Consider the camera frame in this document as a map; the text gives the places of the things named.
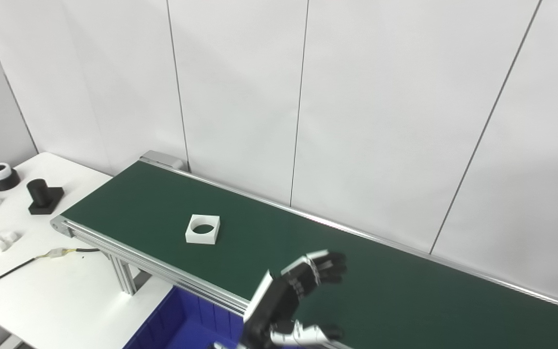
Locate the blue plastic bin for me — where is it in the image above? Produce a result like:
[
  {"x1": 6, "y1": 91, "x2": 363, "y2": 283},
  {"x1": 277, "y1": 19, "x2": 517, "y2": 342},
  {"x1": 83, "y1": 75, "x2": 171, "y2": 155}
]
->
[{"x1": 123, "y1": 286, "x2": 247, "y2": 349}]

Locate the black cylinder on square base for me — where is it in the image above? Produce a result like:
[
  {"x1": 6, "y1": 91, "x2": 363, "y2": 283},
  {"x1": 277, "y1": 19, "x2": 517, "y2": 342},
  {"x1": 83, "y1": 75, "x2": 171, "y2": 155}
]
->
[{"x1": 27, "y1": 178, "x2": 64, "y2": 215}]

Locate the aluminium conveyor leg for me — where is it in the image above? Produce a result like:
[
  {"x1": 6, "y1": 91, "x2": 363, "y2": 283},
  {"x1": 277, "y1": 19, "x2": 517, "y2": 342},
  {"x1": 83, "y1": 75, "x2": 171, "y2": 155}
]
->
[{"x1": 108, "y1": 253, "x2": 152, "y2": 296}]

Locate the white square part round hole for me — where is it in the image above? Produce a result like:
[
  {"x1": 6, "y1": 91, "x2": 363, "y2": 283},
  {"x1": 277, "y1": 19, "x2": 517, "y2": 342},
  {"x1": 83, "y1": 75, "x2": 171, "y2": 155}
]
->
[{"x1": 185, "y1": 214, "x2": 221, "y2": 244}]

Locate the black ring white insert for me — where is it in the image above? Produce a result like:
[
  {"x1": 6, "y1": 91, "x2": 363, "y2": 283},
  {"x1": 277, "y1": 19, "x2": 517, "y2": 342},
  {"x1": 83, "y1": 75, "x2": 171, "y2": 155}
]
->
[{"x1": 0, "y1": 163, "x2": 21, "y2": 191}]

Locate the black power cable with connector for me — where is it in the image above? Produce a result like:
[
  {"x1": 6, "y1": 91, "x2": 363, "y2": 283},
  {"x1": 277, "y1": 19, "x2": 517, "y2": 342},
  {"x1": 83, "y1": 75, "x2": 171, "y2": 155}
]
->
[{"x1": 0, "y1": 247, "x2": 100, "y2": 288}]

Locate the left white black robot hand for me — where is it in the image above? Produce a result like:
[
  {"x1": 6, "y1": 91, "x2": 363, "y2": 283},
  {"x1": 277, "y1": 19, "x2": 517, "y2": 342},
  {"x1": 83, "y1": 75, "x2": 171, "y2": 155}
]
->
[{"x1": 243, "y1": 250, "x2": 347, "y2": 349}]

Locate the small white lumpy part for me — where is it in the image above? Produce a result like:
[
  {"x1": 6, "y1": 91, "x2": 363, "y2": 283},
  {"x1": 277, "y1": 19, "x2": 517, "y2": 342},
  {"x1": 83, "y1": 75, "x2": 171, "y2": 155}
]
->
[{"x1": 0, "y1": 231, "x2": 21, "y2": 253}]

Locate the green conveyor belt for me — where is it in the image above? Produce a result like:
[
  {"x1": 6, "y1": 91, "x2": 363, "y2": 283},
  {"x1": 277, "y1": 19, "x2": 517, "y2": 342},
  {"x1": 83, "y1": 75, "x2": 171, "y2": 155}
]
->
[{"x1": 50, "y1": 150, "x2": 558, "y2": 349}]

